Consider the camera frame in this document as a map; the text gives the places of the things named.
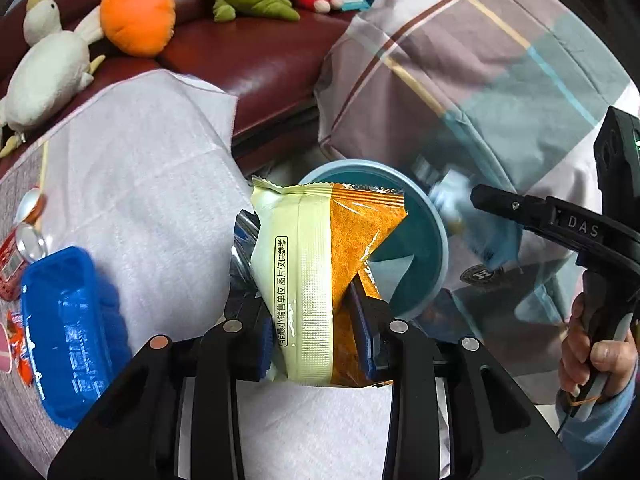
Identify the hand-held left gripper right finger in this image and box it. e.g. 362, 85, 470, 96
350, 280, 564, 480

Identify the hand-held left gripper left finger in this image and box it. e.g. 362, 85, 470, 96
47, 215, 274, 480

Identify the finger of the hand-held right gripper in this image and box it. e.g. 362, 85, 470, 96
470, 183, 559, 234

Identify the clear bottle with blue label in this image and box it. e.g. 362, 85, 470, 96
410, 155, 524, 271

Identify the cream and orange snack packet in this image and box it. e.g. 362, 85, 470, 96
229, 175, 409, 389

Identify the teal plastic bin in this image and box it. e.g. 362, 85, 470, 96
297, 158, 449, 321

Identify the blue plastic tray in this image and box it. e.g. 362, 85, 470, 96
19, 245, 134, 430

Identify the red soda can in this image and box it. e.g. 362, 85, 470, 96
0, 224, 49, 304

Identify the person's right forearm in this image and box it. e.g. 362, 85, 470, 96
554, 360, 640, 473

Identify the person's right hand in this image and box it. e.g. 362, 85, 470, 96
557, 291, 640, 402

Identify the plaid blanket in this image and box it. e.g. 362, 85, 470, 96
313, 0, 640, 463

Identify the pinkish grey tablecloth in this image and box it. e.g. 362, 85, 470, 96
0, 68, 401, 480

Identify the dark red leather sofa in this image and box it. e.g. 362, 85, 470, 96
0, 0, 382, 162

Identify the white goose plush toy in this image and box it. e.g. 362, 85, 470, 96
0, 0, 109, 159

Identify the orange carrot plush toy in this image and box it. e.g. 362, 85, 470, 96
99, 0, 177, 57

